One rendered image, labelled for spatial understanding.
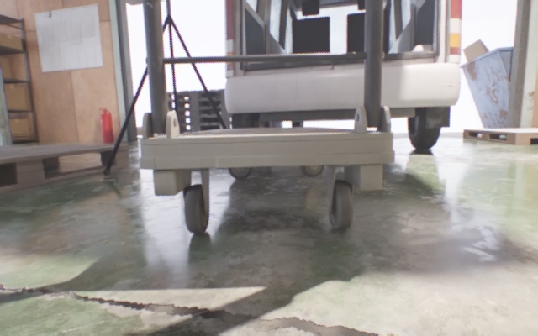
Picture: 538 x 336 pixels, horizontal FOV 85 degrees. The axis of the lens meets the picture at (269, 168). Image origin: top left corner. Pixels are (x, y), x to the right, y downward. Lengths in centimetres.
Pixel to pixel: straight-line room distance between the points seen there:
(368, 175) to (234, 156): 20
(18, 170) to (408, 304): 133
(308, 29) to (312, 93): 220
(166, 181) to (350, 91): 156
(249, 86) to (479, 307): 179
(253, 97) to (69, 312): 172
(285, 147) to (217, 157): 10
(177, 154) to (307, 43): 364
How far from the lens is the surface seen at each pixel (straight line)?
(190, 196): 58
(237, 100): 205
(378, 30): 48
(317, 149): 44
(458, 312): 43
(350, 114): 212
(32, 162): 147
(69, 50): 589
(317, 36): 402
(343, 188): 59
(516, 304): 48
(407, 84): 195
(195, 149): 44
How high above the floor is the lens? 22
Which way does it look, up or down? 8 degrees down
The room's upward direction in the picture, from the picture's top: 1 degrees counter-clockwise
